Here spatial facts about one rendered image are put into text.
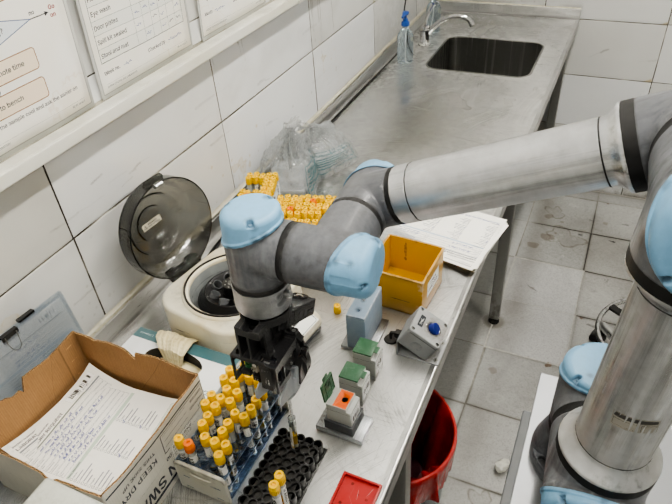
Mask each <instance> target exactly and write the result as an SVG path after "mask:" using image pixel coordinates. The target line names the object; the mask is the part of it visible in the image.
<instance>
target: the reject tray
mask: <svg viewBox="0 0 672 504"><path fill-rule="evenodd" d="M381 489H382V485H381V484H379V483H376V482H373V481H371V480H368V479H365V478H362V477H360V476H357V475H354V474H352V473H349V472H346V471H344V472H343V474H342V477H341V479H340V481H339V483H338V485H337V487H336V489H335V491H334V493H333V495H332V497H331V499H330V502H329V504H376V501H377V499H378V497H379V494H380V492H381Z"/></svg>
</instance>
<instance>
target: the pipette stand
mask: <svg viewBox="0 0 672 504"><path fill-rule="evenodd" d="M345 316H346V330H347V334H346V336H345V338H344V340H343V342H342V344H341V347H342V348H345V349H349V350H353V349H354V347H355V345H356V344H357V342H358V340H359V338H360V337H362V338H366V339H369V340H373V341H376V342H378V344H379V342H380V340H381V338H382V336H383V334H384V332H385V330H386V328H387V326H388V323H389V320H387V319H383V318H382V287H381V286H378V287H377V289H376V290H375V292H374V293H373V294H372V295H371V296H370V297H369V298H366V299H365V301H364V302H363V299H357V298H354V300H353V302H352V304H351V306H350V307H349V309H348V311H347V313H346V315H345Z"/></svg>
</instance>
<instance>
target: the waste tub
mask: <svg viewBox="0 0 672 504"><path fill-rule="evenodd" d="M383 244H384V249H385V260H384V267H383V272H382V275H381V277H380V281H379V285H378V286H381V287H382V306H383V307H386V308H389V309H393V310H396V311H399V312H403V313H406V314H409V315H412V314H413V313H414V312H415V311H416V310H417V309H418V308H419V307H420V306H422V307H424V308H425V309H427V307H428V305H429V304H430V302H431V300H432V298H433V296H434V295H435V293H436V291H437V289H438V288H439V286H440V284H441V282H442V270H443V254H444V249H445V247H441V246H437V245H433V244H429V243H425V242H421V241H417V240H413V239H409V238H405V237H401V236H397V235H393V234H388V236H387V237H386V238H385V240H384V241H383Z"/></svg>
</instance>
